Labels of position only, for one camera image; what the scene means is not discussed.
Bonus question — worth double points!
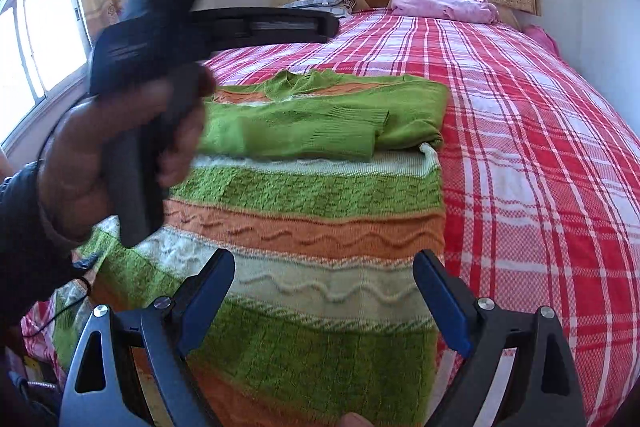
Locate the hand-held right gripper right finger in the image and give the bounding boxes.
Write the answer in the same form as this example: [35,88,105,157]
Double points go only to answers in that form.
[412,249,588,427]

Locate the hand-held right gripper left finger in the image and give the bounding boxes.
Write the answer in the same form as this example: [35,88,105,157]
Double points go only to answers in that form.
[59,248,236,427]

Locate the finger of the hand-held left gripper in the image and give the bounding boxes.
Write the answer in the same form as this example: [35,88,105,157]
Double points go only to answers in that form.
[192,7,341,58]

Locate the green orange striped knit sweater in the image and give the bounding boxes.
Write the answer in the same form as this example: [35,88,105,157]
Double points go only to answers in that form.
[50,69,451,427]

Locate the person's left forearm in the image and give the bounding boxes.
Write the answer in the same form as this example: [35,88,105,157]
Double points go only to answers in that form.
[0,162,93,343]

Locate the person's left hand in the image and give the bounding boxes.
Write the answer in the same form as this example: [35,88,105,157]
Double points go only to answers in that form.
[37,66,218,244]

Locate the sliding side window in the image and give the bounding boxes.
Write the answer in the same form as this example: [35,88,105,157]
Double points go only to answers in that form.
[0,0,91,148]

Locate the red plaid bed sheet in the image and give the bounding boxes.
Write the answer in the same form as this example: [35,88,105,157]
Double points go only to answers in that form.
[20,7,640,427]

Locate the pink pillow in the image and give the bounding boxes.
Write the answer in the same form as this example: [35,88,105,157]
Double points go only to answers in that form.
[390,0,501,25]

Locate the pink cloth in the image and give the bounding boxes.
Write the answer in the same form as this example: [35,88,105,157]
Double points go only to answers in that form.
[522,25,558,52]

